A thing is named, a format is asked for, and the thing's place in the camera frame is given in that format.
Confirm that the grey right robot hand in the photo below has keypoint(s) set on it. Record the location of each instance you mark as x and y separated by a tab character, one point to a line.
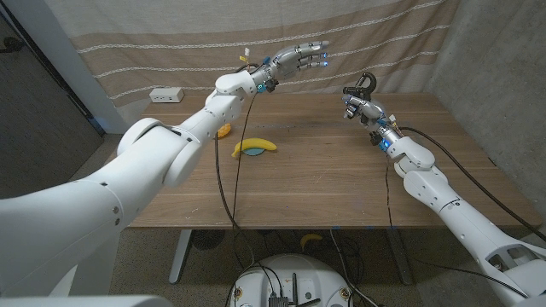
369	111

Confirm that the white power outlet box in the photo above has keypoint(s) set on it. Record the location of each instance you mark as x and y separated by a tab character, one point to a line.
166	95

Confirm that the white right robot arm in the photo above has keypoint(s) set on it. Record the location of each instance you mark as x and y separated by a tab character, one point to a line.
460	213

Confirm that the dark grey door panel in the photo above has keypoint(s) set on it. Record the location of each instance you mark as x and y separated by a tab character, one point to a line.
42	128

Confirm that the round black floor fan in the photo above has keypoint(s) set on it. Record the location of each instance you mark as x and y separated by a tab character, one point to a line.
208	239

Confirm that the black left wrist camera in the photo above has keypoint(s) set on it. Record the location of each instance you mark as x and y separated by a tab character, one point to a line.
270	84

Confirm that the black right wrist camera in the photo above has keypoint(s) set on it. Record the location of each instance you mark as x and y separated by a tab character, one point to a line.
375	138

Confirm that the white robot torso base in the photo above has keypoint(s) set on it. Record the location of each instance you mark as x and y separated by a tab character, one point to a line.
315	273

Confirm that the brown striped woven mat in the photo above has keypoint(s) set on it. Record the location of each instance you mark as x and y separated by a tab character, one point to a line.
170	34

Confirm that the blue round disc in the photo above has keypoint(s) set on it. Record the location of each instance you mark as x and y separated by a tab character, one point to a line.
254	152

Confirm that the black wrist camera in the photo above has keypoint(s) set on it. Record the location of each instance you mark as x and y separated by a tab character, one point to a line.
270	84
375	138

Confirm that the yellow banana under table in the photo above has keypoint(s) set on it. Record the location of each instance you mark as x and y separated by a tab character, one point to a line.
308	239

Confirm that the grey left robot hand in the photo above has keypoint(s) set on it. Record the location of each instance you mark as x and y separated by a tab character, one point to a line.
294	59

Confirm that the white table leg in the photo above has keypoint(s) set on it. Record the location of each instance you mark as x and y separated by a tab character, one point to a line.
179	260

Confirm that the orange bumpy toy fruit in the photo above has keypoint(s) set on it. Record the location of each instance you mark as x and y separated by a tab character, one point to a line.
224	130

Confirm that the yellow toy banana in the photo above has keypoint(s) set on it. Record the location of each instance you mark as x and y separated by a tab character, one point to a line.
256	144

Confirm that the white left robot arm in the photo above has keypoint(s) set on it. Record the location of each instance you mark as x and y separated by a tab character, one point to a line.
149	162

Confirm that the black hand grip exerciser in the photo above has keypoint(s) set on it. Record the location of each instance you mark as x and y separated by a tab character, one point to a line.
364	87

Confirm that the white door frame post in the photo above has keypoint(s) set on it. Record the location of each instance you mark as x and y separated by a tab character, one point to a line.
72	64

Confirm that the grey table leg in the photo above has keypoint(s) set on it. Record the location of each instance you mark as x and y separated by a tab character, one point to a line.
401	260

